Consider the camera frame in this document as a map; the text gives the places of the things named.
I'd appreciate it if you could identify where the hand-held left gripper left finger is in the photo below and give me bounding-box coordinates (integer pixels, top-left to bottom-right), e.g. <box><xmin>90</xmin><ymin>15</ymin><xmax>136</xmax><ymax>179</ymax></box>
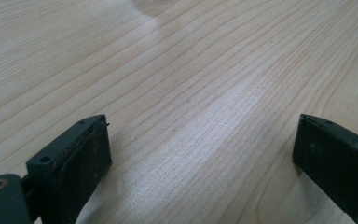
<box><xmin>25</xmin><ymin>114</ymin><xmax>113</xmax><ymax>224</ymax></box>

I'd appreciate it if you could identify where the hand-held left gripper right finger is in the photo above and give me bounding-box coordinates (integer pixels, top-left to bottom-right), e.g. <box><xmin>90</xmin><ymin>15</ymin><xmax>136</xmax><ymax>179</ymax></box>
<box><xmin>292</xmin><ymin>113</ymin><xmax>358</xmax><ymax>224</ymax></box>

